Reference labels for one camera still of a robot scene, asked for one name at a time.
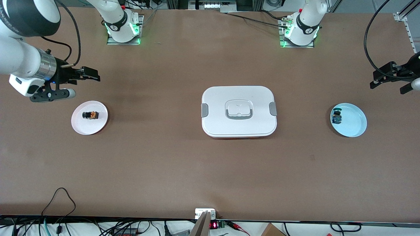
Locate perforated metal strip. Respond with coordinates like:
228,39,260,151
404,20,419,53

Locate light blue plate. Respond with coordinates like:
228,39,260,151
330,103,368,138

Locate pink plate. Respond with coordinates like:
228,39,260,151
71,100,109,135

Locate aluminium corner profile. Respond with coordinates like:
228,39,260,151
393,0,420,23

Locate silver equipment rack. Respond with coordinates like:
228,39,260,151
167,0,263,13

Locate white lidded food container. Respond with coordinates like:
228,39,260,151
201,86,278,139

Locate small white device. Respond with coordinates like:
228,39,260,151
195,208,217,220

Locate brown cardboard box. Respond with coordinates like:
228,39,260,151
261,223,286,236

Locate aluminium profile bar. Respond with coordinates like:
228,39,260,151
189,211,211,236

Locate red alligator clip leads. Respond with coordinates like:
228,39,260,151
226,221,250,235

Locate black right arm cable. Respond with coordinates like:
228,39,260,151
40,0,81,67

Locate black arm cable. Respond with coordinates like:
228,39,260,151
40,0,81,67
364,0,414,80

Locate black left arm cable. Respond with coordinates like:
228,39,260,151
364,0,414,80

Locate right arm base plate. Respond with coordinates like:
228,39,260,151
106,14,145,46

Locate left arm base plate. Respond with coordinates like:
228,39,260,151
278,16,315,49

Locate black looped cable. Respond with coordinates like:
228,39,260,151
41,187,77,226

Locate black base cable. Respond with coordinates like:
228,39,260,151
220,12,291,29

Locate teal cable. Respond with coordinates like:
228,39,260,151
39,217,50,236

